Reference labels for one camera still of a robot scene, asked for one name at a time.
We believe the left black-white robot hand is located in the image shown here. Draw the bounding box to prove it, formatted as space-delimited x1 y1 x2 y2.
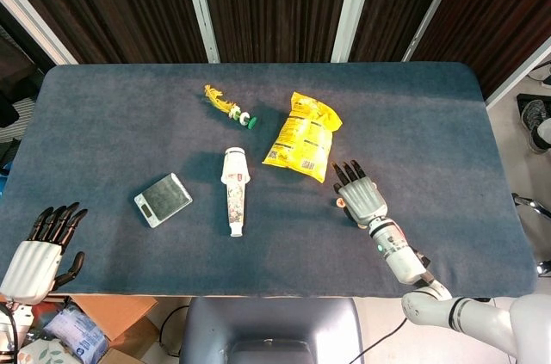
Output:
0 201 89 305

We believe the right black-silver robot hand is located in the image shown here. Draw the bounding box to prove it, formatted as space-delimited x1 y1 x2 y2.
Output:
329 159 388 227

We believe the blue tissue pack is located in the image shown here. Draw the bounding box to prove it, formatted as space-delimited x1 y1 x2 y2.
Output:
42 305 108 361

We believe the yellow snack bag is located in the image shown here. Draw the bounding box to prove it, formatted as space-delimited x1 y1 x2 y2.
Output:
262 91 344 184

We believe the white floral tissue pack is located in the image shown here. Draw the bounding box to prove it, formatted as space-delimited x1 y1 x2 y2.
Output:
16 337 78 364

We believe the brown cardboard box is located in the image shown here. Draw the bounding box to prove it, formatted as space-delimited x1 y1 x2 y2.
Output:
68 294 160 364

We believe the floral toothpaste tube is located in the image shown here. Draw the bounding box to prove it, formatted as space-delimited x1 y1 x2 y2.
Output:
225 172 249 238

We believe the white paper cup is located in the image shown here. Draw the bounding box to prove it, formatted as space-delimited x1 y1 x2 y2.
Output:
220 147 251 184

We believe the silver digital pocket scale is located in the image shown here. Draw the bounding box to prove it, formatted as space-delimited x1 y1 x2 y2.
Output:
133 172 194 229

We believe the yellow feather shuttlecock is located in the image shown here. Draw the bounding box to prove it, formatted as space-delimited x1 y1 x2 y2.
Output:
203 83 258 130

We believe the chrome metal tube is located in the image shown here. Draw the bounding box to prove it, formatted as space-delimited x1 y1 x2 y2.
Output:
511 193 551 221

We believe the blue table cloth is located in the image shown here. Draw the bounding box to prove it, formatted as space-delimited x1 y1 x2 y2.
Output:
0 61 539 299

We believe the grey black sneaker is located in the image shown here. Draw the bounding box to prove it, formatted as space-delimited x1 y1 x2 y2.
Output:
520 99 551 154

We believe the white metal frame post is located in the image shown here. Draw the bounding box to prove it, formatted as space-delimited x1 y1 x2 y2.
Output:
401 0 469 63
178 0 221 65
330 0 380 64
485 35 551 110
0 0 79 66

